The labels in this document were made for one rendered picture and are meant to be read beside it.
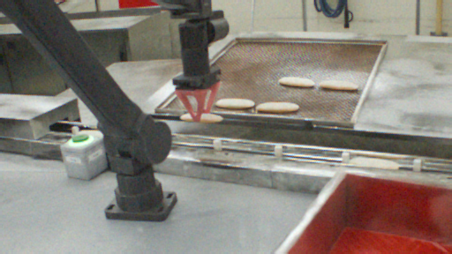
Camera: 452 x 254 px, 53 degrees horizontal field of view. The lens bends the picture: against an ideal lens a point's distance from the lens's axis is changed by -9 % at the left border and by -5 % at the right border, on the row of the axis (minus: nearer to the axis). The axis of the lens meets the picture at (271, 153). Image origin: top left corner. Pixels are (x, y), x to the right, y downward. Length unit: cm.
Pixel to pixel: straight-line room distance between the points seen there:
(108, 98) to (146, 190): 19
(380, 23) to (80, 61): 407
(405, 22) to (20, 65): 356
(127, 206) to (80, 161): 23
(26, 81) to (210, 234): 400
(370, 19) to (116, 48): 234
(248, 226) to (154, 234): 16
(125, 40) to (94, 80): 301
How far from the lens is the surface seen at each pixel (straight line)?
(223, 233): 80
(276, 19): 491
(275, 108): 110
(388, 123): 104
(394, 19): 462
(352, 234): 77
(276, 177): 90
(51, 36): 69
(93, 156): 107
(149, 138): 82
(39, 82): 455
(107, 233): 86
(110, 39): 384
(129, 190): 85
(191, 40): 96
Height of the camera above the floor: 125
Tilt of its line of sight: 23 degrees down
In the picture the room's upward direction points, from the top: 3 degrees counter-clockwise
